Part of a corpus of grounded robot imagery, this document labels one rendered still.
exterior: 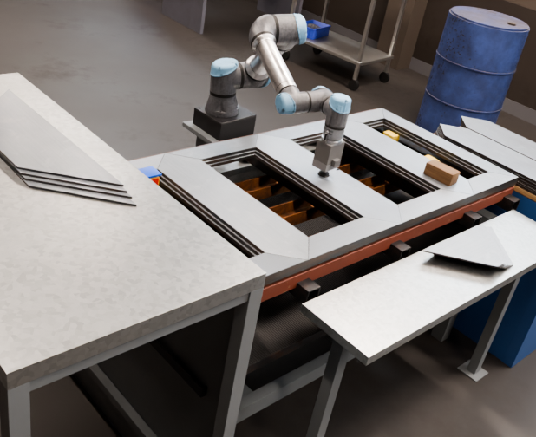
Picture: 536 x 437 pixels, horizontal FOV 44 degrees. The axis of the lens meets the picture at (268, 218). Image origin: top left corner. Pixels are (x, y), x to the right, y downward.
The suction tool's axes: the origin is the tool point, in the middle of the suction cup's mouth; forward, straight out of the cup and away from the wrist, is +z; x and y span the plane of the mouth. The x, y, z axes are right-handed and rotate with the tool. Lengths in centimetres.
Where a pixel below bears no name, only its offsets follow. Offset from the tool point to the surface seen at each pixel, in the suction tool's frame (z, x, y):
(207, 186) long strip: -1.2, 15.3, -43.9
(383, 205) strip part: -1.3, -26.2, 1.3
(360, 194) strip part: -1.3, -17.0, -0.1
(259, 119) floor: 84, 178, 174
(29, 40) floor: 84, 387, 109
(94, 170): -24, 9, -94
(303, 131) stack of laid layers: -1.1, 29.6, 23.4
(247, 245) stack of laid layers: 0, -16, -56
